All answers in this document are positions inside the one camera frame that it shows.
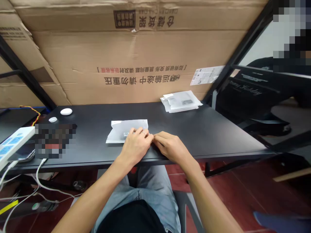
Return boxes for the person's left hand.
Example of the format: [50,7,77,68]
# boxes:
[119,128,155,168]

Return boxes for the person's right hand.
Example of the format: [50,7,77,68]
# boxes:
[153,131,195,168]

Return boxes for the translucent plastic bag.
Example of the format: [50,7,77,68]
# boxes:
[105,118,149,144]

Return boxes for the pile of translucent bags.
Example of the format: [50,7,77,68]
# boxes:
[160,90,203,114]

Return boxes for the black table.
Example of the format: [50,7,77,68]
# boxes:
[0,101,278,176]

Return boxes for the person's legs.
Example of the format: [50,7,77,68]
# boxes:
[93,165,181,233]

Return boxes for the white paper label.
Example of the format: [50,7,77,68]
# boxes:
[190,65,226,86]

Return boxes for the grey plastic chair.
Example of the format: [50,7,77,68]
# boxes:
[173,190,204,233]

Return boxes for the large printed cardboard sheet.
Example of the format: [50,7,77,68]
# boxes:
[9,0,275,106]

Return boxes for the dark round bottle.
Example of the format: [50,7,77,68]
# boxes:
[73,180,87,193]

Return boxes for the person's body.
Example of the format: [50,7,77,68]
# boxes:
[97,199,166,233]

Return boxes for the black bag with script print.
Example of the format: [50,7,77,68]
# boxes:
[215,69,294,122]

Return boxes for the silver phone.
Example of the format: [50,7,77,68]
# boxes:
[6,147,36,162]

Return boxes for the black tool with green label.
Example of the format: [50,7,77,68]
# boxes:
[31,200,60,213]

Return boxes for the white power strip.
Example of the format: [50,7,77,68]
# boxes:
[0,126,36,171]

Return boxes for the blue shoe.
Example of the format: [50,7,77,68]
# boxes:
[253,210,277,233]

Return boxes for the wooden stick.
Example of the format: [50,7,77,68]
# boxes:
[272,167,311,183]

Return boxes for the plain cardboard box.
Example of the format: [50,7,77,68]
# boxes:
[0,0,71,109]

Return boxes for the yellow tag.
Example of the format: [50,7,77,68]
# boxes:
[0,200,19,215]

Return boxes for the white cable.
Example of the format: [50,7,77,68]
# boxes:
[0,161,49,233]
[36,158,83,198]

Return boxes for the red and yellow wires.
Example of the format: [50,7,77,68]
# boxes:
[19,105,41,127]

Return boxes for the black metal frame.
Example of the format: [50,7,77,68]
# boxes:
[202,0,311,153]
[0,34,57,112]

